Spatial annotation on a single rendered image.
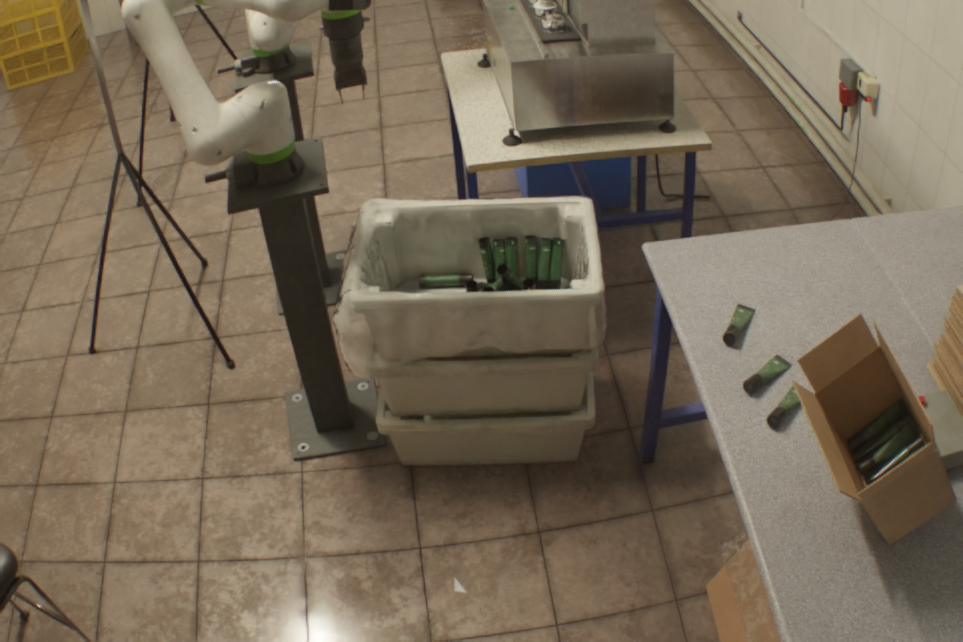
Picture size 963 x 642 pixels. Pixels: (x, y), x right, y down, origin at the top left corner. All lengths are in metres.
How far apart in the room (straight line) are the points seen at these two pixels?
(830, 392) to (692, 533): 1.01
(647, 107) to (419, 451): 1.19
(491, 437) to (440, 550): 0.36
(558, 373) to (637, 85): 0.85
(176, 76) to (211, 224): 1.83
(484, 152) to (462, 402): 0.69
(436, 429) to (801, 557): 1.28
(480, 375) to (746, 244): 0.77
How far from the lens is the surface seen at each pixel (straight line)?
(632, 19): 2.57
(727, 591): 2.17
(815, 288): 2.18
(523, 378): 2.40
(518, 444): 2.61
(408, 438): 2.60
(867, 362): 1.64
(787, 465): 1.76
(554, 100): 2.55
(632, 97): 2.61
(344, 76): 2.09
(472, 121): 2.74
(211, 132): 2.09
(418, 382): 2.43
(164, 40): 2.15
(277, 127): 2.19
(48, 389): 3.42
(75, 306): 3.75
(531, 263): 2.51
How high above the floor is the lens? 2.09
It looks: 40 degrees down
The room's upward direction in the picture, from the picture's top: 6 degrees counter-clockwise
